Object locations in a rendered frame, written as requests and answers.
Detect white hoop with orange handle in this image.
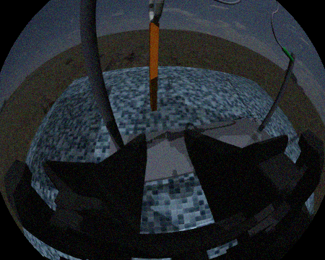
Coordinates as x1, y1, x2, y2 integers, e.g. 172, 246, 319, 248
148, 0, 165, 111

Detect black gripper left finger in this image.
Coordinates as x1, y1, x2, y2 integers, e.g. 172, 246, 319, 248
43, 134, 147, 234

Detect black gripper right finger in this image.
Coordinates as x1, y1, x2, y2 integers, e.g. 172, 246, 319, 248
183, 129, 289, 222

